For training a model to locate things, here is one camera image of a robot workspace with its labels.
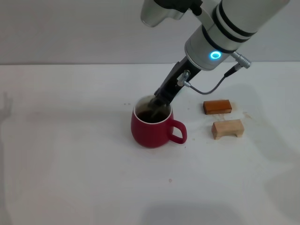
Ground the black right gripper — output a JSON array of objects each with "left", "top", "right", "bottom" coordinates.
[{"left": 150, "top": 56, "right": 203, "bottom": 112}]

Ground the red ceramic coffee cup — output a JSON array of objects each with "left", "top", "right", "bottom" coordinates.
[{"left": 130, "top": 95, "right": 188, "bottom": 149}]

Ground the dark brown wooden block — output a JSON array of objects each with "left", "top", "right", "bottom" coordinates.
[{"left": 202, "top": 99, "right": 233, "bottom": 115}]

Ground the light wooden arch block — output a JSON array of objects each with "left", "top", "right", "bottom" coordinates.
[{"left": 211, "top": 119, "right": 245, "bottom": 141}]

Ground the grey gripper cable with connector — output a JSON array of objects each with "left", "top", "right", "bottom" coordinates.
[{"left": 176, "top": 51, "right": 253, "bottom": 95}]

